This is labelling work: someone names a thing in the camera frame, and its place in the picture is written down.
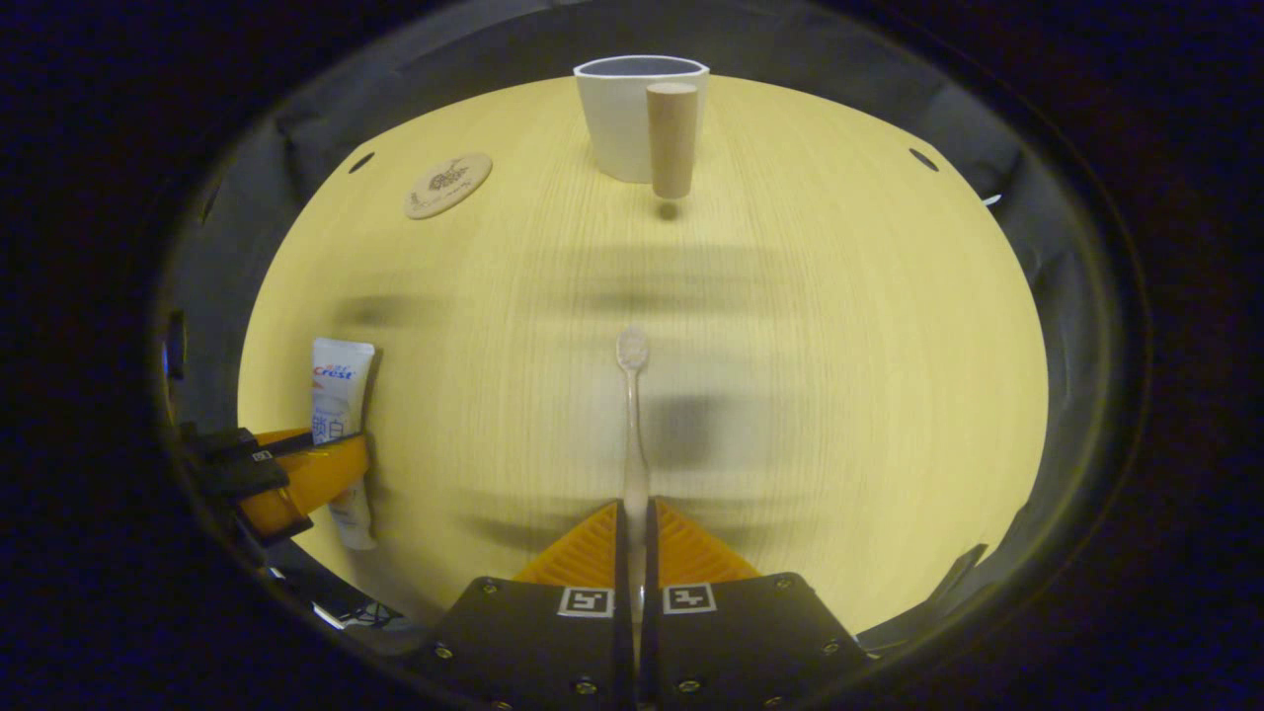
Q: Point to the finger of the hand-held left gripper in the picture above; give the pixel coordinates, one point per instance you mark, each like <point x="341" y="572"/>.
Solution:
<point x="242" y="476"/>
<point x="222" y="442"/>

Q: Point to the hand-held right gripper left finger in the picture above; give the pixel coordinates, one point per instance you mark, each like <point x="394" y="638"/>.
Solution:
<point x="533" y="642"/>

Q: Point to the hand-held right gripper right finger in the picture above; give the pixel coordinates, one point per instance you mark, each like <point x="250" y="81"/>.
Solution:
<point x="750" y="642"/>

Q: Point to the white toothpaste tube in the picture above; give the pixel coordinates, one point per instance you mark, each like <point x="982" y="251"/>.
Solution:
<point x="341" y="380"/>

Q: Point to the clear toothbrush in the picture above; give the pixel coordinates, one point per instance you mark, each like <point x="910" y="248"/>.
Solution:
<point x="632" y="425"/>

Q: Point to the round wooden coaster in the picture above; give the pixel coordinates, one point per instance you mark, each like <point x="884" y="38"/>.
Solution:
<point x="449" y="185"/>

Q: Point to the light wooden desktop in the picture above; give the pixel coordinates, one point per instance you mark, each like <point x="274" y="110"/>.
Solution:
<point x="839" y="346"/>

